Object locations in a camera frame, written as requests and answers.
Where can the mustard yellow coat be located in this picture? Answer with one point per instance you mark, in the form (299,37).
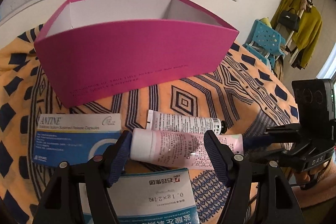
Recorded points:
(310,27)

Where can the orange patterned blanket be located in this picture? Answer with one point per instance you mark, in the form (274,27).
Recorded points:
(241,91)

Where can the white ointment tube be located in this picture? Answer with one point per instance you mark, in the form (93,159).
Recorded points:
(158,121)

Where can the pink sleeve right forearm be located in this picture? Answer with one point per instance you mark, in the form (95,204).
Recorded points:
(323,191)

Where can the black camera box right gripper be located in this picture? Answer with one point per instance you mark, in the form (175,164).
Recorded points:
(315,99)

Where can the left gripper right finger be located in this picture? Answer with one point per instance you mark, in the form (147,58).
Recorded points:
(235,173)

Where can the blue Antine medicine box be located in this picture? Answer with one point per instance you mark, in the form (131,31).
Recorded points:
(74,138)

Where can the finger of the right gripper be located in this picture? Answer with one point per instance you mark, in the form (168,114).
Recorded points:
(289,133)
(258,153)

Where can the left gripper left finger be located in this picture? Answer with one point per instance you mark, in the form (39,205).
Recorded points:
(101,173)

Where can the blue plastic rack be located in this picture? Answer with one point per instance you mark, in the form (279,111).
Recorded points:
(265,43)

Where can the black handbag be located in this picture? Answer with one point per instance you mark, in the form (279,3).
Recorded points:
(289,19)

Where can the right hand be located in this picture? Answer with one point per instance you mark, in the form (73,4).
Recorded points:
(305,177)

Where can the teal white medicine box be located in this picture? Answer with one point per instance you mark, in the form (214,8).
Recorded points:
(156,197)

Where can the pink cream tube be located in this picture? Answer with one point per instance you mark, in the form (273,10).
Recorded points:
(170,149)

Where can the pink cardboard box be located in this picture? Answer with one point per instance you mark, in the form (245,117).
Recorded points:
(92,49)

